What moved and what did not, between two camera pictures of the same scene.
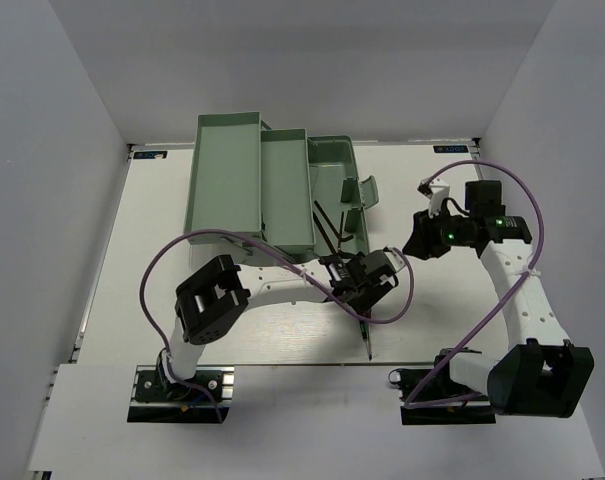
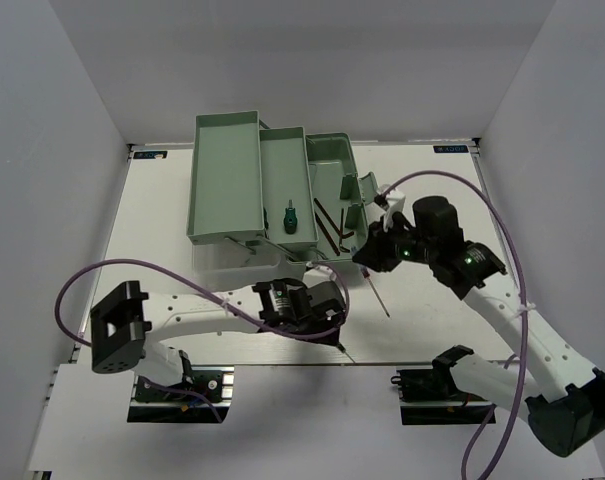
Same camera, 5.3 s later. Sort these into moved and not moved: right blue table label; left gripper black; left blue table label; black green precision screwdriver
Moved: left gripper black; black green precision screwdriver
Not moved: right blue table label; left blue table label
